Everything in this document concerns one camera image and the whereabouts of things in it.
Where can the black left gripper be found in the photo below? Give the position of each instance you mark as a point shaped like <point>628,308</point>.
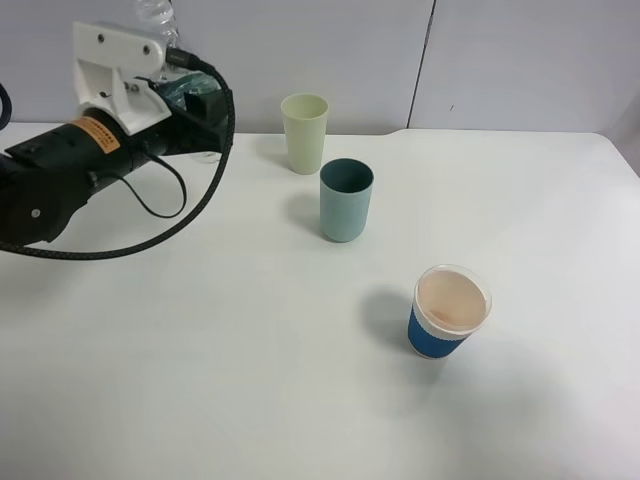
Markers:
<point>201,128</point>

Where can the teal blue plastic cup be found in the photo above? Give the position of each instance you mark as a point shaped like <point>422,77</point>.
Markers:
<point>345,191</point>

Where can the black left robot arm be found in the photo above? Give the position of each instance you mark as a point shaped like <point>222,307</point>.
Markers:
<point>46,179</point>

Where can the pale yellow plastic cup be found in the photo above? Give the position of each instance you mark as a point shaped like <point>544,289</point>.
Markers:
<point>304,119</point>

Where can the blue sleeved paper cup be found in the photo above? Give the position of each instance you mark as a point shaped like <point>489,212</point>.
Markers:
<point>450,303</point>

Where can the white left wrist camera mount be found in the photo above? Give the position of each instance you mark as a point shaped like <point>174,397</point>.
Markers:
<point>112,65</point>

